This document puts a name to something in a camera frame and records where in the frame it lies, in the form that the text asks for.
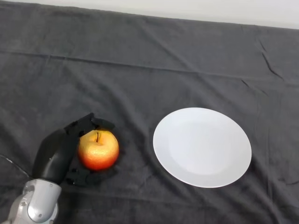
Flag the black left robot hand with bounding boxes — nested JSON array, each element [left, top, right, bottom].
[[32, 112, 116, 187]]

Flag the red yellow apple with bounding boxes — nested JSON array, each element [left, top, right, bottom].
[[77, 130, 120, 171]]

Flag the white round plate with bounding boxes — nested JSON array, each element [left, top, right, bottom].
[[152, 107, 253, 189]]

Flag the black cloth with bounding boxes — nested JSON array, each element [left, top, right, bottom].
[[0, 0, 299, 224]]

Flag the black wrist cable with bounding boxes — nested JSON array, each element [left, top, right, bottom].
[[0, 154, 33, 179]]

